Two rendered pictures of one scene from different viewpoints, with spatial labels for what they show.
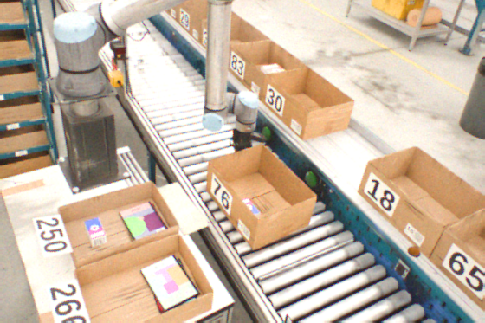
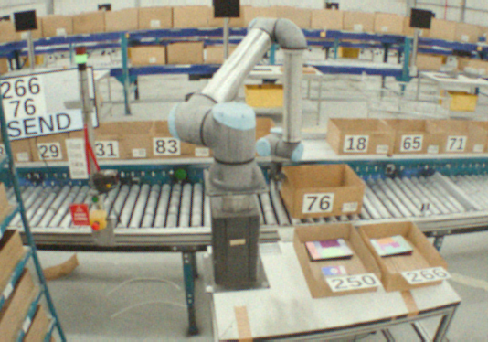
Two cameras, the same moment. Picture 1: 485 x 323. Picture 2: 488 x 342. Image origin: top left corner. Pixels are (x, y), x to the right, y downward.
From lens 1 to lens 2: 2.02 m
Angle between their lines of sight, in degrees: 53
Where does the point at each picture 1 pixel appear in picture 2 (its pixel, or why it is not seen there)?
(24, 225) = (304, 322)
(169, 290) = (397, 246)
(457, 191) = (360, 126)
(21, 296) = not seen: outside the picture
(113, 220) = (316, 267)
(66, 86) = (250, 177)
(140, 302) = (403, 261)
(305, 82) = not seen: hidden behind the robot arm
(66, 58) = (250, 146)
